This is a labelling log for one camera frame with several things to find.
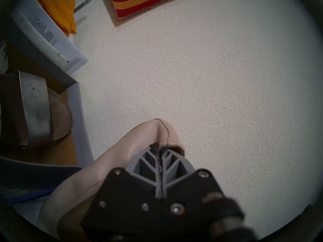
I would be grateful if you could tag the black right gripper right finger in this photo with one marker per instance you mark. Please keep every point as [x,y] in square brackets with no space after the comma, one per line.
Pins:
[186,193]

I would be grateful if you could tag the silver snake-print platform sandal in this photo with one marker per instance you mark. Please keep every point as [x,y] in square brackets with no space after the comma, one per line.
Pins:
[32,105]

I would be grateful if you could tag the open blue shoe box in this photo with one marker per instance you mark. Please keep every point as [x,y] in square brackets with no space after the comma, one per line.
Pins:
[25,195]

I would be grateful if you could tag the white printed box lid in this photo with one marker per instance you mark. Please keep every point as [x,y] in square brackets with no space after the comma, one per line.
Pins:
[50,37]

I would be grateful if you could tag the beige ballet shoe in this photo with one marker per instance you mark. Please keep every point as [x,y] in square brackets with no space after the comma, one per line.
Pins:
[121,155]

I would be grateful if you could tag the grey cardboard shoe box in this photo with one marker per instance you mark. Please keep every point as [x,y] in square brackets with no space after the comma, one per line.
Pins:
[82,123]

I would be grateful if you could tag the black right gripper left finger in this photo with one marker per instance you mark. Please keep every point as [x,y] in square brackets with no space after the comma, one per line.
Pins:
[126,198]

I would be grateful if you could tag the white tissue plastic wrap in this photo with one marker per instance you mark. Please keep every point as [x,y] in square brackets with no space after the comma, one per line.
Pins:
[27,210]

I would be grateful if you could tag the red orange striped flag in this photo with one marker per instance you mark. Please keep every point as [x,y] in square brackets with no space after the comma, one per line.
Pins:
[141,2]

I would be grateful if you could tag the folded orange cloth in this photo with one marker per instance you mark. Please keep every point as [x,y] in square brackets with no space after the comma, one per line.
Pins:
[59,9]

